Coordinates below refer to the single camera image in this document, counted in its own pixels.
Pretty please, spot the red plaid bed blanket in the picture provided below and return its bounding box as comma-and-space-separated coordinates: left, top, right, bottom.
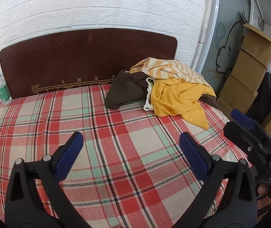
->
0, 83, 252, 228

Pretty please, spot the person's right hand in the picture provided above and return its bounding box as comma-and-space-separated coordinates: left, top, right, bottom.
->
257, 184, 271, 201

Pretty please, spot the yellow garment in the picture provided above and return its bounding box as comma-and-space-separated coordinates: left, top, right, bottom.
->
151, 77, 216, 130

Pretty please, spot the orange striped sweater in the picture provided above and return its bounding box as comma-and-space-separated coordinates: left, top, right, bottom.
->
129, 57, 212, 88

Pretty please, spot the person's right forearm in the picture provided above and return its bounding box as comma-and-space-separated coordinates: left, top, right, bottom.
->
256, 198, 271, 219

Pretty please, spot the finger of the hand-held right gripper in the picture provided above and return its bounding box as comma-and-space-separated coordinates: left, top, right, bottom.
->
231, 109, 271, 140
223, 121, 271, 158

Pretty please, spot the dark wooden headboard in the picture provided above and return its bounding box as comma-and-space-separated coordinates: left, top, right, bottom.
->
0, 28, 179, 99

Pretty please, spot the plastic water bottle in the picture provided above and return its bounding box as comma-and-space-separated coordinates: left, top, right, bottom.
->
0, 74, 12, 104

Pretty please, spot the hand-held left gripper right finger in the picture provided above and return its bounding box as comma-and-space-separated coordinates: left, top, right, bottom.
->
171, 132, 259, 228

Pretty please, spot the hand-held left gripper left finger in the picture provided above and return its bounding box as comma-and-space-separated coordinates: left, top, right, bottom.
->
4, 131, 95, 228

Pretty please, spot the white garment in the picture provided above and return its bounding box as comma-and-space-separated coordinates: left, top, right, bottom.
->
143, 77, 156, 112

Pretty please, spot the brown garment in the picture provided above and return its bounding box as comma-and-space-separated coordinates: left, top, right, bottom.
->
104, 69, 218, 111

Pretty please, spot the dark hanging jacket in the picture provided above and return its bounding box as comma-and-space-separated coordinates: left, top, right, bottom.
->
246, 71, 271, 129

